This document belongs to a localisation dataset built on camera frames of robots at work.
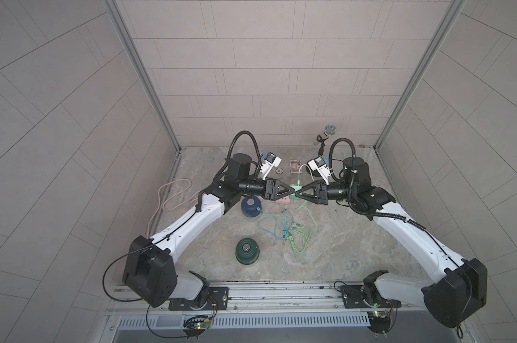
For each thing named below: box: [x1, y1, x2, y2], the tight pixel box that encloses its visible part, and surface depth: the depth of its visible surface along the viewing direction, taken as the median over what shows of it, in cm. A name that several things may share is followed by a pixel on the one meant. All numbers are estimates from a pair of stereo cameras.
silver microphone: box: [312, 124, 337, 146], surface depth 88 cm
